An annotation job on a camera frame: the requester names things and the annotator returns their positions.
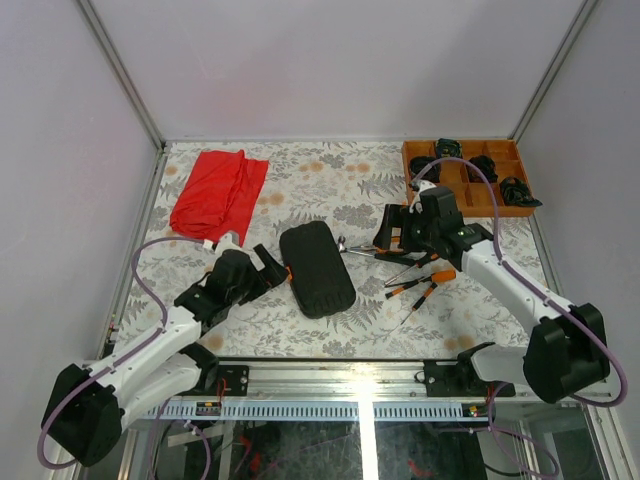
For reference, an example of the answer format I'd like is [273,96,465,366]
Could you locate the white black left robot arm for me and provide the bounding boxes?
[38,245,290,467]

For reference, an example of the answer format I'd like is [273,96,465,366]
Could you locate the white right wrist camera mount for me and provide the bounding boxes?
[409,180,437,213]

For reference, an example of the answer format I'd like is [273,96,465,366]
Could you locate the small orange black screwdriver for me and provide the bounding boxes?
[401,282,437,325]

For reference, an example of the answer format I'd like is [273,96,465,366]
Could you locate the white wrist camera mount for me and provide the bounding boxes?
[409,180,437,213]
[202,231,265,270]

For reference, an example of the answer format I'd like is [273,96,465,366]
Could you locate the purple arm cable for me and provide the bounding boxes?
[37,237,211,470]
[410,157,629,407]

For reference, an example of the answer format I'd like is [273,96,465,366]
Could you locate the steel claw hammer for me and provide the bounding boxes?
[336,236,378,256]

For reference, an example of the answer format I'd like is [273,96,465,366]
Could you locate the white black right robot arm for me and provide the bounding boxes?
[374,186,611,403]

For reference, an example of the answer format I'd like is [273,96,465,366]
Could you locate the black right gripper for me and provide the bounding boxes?
[372,205,438,254]

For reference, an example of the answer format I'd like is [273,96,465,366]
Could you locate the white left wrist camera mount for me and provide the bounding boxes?
[202,231,265,270]

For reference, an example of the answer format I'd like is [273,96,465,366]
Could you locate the black strap bundle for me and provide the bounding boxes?
[498,176,544,209]
[433,138,463,162]
[409,155,443,185]
[465,154,498,184]

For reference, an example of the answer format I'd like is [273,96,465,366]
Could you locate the large black handled screwdriver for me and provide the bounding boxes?
[388,269,456,288]

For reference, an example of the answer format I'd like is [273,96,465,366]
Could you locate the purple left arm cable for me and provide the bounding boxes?
[37,237,211,470]

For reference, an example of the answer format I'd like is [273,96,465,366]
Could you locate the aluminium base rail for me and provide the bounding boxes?
[120,357,538,427]

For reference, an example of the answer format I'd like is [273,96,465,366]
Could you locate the black plastic tool case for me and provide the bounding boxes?
[279,220,356,319]

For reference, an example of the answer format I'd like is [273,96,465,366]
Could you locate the red folded cloth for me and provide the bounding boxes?
[169,150,269,243]

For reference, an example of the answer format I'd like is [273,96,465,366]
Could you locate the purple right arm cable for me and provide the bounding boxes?
[410,157,629,407]

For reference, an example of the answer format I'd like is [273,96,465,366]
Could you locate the orange compartment tray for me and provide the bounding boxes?
[401,139,536,219]

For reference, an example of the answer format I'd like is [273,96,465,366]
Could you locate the orange black pliers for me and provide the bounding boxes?
[373,250,439,268]

